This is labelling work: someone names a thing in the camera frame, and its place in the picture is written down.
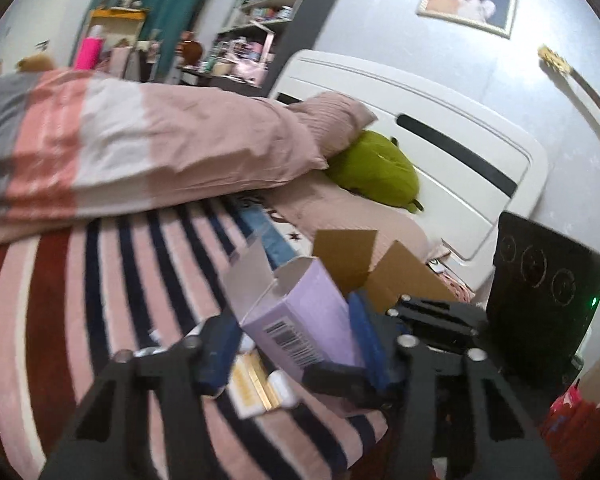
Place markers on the white small tube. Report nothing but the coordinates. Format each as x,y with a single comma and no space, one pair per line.
282,394

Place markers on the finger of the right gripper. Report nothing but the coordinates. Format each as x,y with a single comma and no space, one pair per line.
364,315
347,387

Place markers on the pink ribbed pillow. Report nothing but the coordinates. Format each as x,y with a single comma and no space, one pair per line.
335,120

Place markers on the dark bookshelf with items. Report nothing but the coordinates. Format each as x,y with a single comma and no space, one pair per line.
250,47

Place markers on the guitar neck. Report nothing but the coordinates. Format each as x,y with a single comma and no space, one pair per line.
574,80

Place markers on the white bed headboard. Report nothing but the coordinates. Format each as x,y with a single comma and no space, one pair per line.
472,163

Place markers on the pink grey striped duvet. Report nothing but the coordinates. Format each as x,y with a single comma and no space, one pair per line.
81,145

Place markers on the yellow top desk shelf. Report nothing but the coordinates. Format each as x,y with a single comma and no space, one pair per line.
116,27

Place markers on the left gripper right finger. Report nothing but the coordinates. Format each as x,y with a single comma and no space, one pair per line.
384,369

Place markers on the green plush cushion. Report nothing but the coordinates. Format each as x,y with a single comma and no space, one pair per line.
374,167

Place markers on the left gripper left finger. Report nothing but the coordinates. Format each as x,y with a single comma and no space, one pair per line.
220,338

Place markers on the striped pink navy blanket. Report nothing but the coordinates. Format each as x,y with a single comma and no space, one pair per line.
71,298

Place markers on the teal curtain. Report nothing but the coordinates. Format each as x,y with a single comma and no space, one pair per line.
155,10

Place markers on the brown teddy bear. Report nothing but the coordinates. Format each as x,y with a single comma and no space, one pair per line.
40,62

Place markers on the framed wall picture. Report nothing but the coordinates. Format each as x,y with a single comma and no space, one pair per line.
494,16

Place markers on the lilac cosmetic box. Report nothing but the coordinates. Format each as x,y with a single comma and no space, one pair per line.
295,314

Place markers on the pink thermos bottle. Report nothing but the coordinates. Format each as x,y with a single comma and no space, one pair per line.
90,48

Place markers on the brown cardboard box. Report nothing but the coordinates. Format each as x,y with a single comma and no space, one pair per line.
347,256

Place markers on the pink sheet lower pillow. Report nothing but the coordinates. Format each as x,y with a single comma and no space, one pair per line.
313,203

